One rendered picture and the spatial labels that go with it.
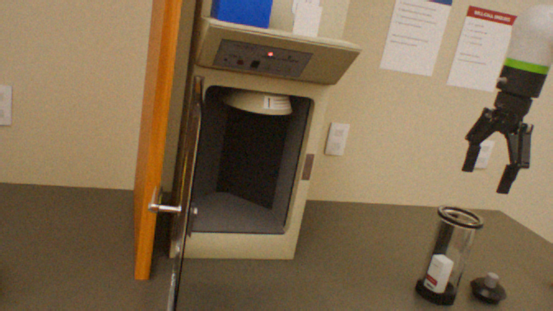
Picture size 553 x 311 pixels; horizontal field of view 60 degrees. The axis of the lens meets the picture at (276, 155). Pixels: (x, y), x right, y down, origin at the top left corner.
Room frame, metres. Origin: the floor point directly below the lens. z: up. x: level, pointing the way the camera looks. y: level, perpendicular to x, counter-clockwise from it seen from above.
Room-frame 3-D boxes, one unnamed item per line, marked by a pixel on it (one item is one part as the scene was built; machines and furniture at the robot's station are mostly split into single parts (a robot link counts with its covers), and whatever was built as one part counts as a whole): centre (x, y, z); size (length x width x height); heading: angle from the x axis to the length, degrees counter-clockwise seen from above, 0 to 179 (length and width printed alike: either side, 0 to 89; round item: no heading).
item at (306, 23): (1.02, -0.01, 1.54); 0.05 x 0.05 x 0.06; 3
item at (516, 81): (1.10, -0.50, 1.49); 0.12 x 0.09 x 0.06; 110
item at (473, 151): (1.16, -0.48, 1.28); 0.03 x 0.01 x 0.07; 110
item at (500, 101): (1.10, -0.50, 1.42); 0.08 x 0.07 x 0.09; 20
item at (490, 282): (1.11, -0.61, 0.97); 0.09 x 0.09 x 0.07
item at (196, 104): (0.84, 0.16, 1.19); 0.30 x 0.01 x 0.40; 12
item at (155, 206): (0.76, 0.18, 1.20); 0.10 x 0.05 x 0.03; 12
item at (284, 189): (1.17, 0.10, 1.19); 0.26 x 0.24 x 0.35; 110
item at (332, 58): (1.00, 0.04, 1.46); 0.32 x 0.12 x 0.10; 110
